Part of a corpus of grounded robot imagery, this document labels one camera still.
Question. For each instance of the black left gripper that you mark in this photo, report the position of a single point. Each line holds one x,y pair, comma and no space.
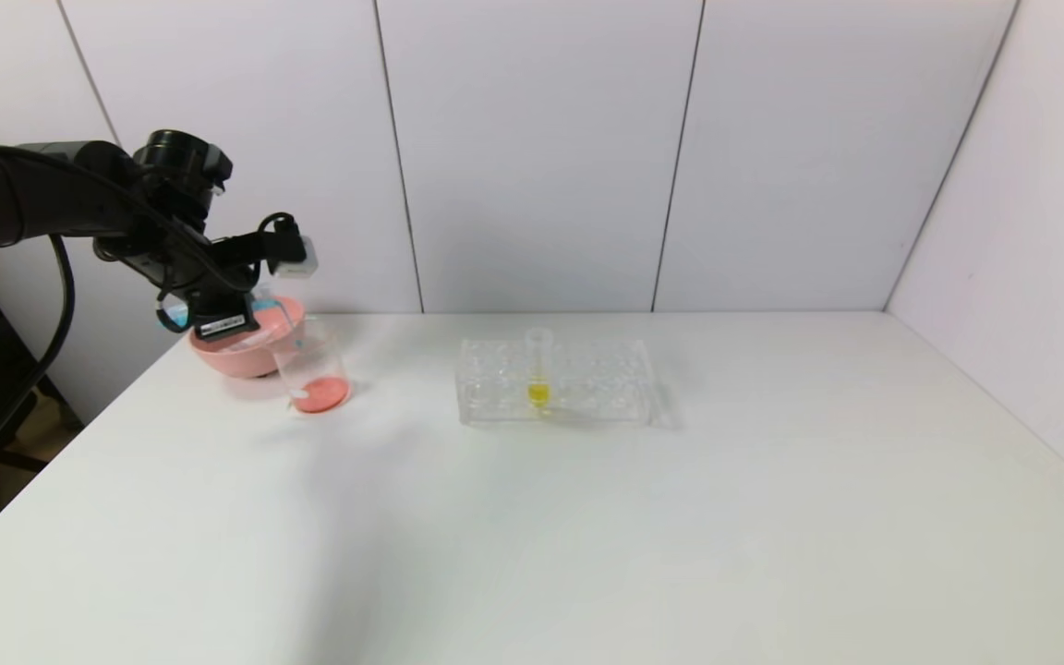
221,322

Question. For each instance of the test tube with blue pigment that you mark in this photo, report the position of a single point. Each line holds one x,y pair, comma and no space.
176,317

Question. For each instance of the test tube with yellow pigment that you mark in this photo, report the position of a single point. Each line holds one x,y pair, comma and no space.
539,392

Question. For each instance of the clear plastic test tube rack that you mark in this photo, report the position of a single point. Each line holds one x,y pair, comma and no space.
606,388

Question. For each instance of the pink plastic bowl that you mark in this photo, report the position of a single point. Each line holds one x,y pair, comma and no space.
236,360

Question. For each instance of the clear glass beaker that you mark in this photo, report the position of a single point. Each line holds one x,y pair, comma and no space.
320,392

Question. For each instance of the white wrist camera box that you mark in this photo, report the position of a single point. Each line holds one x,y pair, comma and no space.
297,257

